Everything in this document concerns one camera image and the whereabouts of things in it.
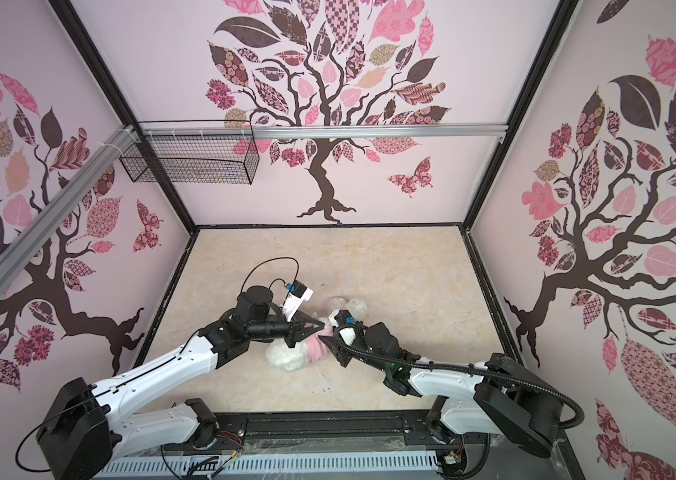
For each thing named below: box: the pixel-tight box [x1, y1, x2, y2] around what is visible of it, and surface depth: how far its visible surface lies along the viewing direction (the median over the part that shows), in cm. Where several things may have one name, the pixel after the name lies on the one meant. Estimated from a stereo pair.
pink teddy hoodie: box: [306, 327, 334, 364], surface depth 76 cm
